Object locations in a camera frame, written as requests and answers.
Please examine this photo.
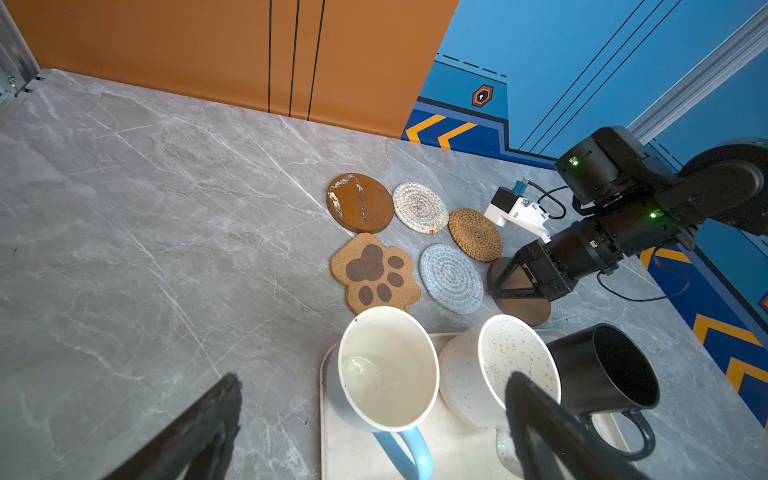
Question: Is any white speckled mug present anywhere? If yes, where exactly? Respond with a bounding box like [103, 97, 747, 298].
[439, 314, 561, 476]

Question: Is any white serving tray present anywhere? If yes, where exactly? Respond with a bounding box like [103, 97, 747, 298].
[319, 328, 631, 480]

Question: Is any white mug blue handle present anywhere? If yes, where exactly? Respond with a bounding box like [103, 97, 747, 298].
[323, 306, 440, 479]

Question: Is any white multicolour rope coaster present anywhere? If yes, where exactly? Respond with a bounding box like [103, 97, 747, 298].
[392, 182, 449, 235]

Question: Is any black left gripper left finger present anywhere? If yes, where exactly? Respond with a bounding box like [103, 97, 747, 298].
[106, 373, 242, 479]

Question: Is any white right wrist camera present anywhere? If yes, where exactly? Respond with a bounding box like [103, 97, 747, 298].
[484, 179, 551, 243]

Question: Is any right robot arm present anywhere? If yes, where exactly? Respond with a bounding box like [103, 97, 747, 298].
[488, 126, 767, 301]

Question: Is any plain brown wooden round coaster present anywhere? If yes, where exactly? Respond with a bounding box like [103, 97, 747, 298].
[487, 257, 552, 327]

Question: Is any aluminium corner post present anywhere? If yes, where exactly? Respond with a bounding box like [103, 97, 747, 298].
[1, 1, 44, 125]
[627, 3, 767, 144]

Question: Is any aluminium corner post right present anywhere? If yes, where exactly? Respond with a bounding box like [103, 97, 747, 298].
[627, 3, 767, 144]

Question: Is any scratched brown wooden round coaster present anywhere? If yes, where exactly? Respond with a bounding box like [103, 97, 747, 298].
[326, 173, 394, 234]

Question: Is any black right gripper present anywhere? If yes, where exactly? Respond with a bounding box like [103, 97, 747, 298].
[488, 230, 600, 301]

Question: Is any black mug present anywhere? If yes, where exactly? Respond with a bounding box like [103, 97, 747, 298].
[547, 323, 660, 461]

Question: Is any light blue woven coaster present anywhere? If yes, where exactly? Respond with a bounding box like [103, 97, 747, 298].
[419, 243, 484, 315]

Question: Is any aluminium corner post left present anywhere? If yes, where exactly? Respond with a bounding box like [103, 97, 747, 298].
[1, 1, 44, 125]

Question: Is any woven rattan round coaster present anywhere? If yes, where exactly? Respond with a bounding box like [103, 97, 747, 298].
[448, 208, 503, 263]

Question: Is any cork paw print coaster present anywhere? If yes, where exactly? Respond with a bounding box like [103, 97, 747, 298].
[330, 233, 421, 314]

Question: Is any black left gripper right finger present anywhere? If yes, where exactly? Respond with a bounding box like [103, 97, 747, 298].
[505, 371, 646, 479]

